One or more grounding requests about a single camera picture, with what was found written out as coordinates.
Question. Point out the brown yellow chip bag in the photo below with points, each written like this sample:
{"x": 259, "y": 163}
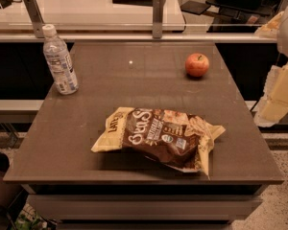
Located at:
{"x": 176, "y": 139}

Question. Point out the clear plastic water bottle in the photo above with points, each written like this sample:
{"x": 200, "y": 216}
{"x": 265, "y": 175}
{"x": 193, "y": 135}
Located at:
{"x": 59, "y": 61}

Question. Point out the black machine behind glass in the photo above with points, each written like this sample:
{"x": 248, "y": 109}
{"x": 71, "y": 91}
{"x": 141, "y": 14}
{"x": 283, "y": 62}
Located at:
{"x": 234, "y": 16}

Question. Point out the middle metal glass bracket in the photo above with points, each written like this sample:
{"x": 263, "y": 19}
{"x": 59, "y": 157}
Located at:
{"x": 157, "y": 18}

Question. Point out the left metal glass bracket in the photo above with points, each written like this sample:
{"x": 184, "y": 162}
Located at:
{"x": 35, "y": 16}

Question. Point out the red apple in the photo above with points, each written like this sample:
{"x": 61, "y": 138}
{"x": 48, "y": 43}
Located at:
{"x": 196, "y": 65}

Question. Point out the green packaging on floor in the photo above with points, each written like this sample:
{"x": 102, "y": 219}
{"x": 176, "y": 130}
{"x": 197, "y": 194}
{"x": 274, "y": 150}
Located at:
{"x": 29, "y": 219}

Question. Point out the dark bin at floor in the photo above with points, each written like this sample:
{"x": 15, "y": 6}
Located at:
{"x": 8, "y": 192}

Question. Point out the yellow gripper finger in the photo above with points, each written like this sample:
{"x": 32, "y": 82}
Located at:
{"x": 269, "y": 30}
{"x": 273, "y": 105}

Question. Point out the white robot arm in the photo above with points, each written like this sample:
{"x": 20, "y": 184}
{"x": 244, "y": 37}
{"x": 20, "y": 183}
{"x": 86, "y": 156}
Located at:
{"x": 282, "y": 47}

